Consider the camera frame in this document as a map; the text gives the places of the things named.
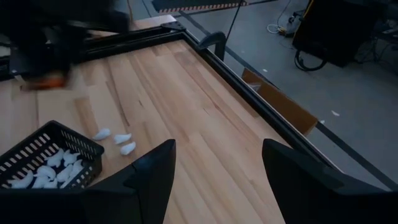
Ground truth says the black cabinet with hazard stripe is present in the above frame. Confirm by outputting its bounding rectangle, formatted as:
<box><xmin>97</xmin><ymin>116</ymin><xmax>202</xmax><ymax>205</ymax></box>
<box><xmin>151</xmin><ymin>0</ymin><xmax>249</xmax><ymax>14</ymax></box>

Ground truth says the black equipment box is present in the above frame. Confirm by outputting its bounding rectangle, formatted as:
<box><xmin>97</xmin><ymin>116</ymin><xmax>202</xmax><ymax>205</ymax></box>
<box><xmin>292</xmin><ymin>0</ymin><xmax>385</xmax><ymax>68</ymax></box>

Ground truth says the white coiled cable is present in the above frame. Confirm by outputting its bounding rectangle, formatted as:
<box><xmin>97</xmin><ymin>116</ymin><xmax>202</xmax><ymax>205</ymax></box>
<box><xmin>266</xmin><ymin>22</ymin><xmax>289</xmax><ymax>35</ymax></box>

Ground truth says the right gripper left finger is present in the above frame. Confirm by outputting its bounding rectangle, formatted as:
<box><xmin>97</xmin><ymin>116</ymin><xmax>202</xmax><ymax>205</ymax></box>
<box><xmin>0</xmin><ymin>139</ymin><xmax>177</xmax><ymax>224</ymax></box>

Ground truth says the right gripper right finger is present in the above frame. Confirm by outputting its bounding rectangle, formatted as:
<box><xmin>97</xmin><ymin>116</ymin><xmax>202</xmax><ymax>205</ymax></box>
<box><xmin>261</xmin><ymin>138</ymin><xmax>398</xmax><ymax>224</ymax></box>

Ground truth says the brown cardboard box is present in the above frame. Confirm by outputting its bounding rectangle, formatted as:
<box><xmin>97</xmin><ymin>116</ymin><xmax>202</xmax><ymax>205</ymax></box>
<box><xmin>241</xmin><ymin>67</ymin><xmax>318</xmax><ymax>136</ymax></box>

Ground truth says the long black floor cable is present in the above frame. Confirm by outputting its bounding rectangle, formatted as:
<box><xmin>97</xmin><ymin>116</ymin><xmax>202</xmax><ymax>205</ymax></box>
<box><xmin>225</xmin><ymin>0</ymin><xmax>244</xmax><ymax>43</ymax></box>

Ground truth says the small orange pumpkin figure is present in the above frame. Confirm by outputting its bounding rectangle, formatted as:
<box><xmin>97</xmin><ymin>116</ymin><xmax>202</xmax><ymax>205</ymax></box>
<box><xmin>26</xmin><ymin>74</ymin><xmax>68</xmax><ymax>90</ymax></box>

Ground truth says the black slotted plastic basket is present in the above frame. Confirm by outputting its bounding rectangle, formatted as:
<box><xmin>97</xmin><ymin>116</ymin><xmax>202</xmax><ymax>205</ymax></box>
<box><xmin>0</xmin><ymin>120</ymin><xmax>105</xmax><ymax>190</ymax></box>

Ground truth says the small white ghost figure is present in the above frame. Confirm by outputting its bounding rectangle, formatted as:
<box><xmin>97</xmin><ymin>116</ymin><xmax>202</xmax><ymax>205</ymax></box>
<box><xmin>31</xmin><ymin>176</ymin><xmax>50</xmax><ymax>190</ymax></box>
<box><xmin>92</xmin><ymin>128</ymin><xmax>112</xmax><ymax>141</ymax></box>
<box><xmin>6</xmin><ymin>170</ymin><xmax>34</xmax><ymax>190</ymax></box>
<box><xmin>63</xmin><ymin>150</ymin><xmax>81</xmax><ymax>167</ymax></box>
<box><xmin>34</xmin><ymin>165</ymin><xmax>57</xmax><ymax>180</ymax></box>
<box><xmin>46</xmin><ymin>148</ymin><xmax>65</xmax><ymax>167</ymax></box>
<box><xmin>113</xmin><ymin>133</ymin><xmax>132</xmax><ymax>145</ymax></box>
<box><xmin>119</xmin><ymin>141</ymin><xmax>137</xmax><ymax>156</ymax></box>
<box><xmin>44</xmin><ymin>178</ymin><xmax>59</xmax><ymax>190</ymax></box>
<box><xmin>56</xmin><ymin>164</ymin><xmax>75</xmax><ymax>183</ymax></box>
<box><xmin>70</xmin><ymin>159</ymin><xmax>85</xmax><ymax>180</ymax></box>

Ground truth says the coiled black cable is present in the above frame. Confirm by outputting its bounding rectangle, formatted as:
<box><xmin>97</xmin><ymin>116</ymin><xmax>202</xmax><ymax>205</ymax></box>
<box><xmin>294</xmin><ymin>49</ymin><xmax>328</xmax><ymax>72</ymax></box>

